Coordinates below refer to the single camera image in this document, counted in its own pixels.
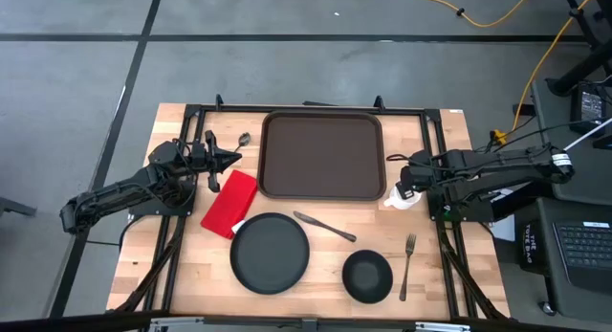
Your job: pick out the black stand legs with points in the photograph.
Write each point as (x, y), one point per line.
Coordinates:
(583, 66)

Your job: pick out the black plate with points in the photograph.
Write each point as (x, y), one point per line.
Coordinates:
(270, 253)

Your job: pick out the metal spoon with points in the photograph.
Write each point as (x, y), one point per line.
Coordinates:
(244, 139)

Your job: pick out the black aluminium table frame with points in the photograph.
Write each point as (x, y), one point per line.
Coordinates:
(229, 108)

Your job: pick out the black keyboard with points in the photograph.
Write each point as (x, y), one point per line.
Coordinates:
(583, 248)

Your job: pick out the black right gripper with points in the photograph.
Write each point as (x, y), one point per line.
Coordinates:
(417, 169)

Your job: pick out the brown plastic tray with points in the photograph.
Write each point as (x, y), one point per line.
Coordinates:
(320, 155)

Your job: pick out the red cloth napkin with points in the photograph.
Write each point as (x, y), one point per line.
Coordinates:
(229, 203)

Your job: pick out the dark metal fork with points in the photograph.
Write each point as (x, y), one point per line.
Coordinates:
(407, 265)

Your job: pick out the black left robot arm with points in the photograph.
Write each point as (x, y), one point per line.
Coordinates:
(119, 191)

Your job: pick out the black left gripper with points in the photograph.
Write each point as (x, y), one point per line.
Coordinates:
(212, 160)

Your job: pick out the dark grey side desk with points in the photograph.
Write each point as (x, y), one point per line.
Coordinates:
(588, 179)

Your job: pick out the yellow plug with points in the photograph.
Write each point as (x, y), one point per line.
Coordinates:
(499, 137)

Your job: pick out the black bowl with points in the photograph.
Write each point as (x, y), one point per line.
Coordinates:
(367, 277)

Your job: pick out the grey metal foot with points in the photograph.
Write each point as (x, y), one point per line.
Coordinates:
(14, 206)

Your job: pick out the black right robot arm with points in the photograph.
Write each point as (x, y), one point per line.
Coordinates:
(502, 164)

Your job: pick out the white mug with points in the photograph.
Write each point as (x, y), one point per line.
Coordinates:
(399, 204)

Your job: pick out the dark metal knife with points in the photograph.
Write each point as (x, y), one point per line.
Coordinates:
(325, 226)

